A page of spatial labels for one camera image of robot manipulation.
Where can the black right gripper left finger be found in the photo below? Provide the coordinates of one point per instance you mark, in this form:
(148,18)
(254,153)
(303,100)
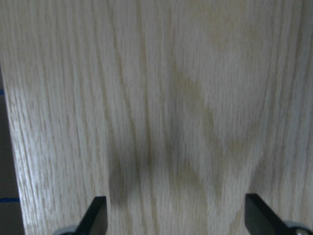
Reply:
(95,220)

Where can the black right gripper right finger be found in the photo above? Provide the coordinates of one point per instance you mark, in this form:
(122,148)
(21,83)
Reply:
(260,219)

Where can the wooden drawer cabinet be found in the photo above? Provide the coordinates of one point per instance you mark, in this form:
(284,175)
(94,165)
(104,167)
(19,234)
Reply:
(172,109)

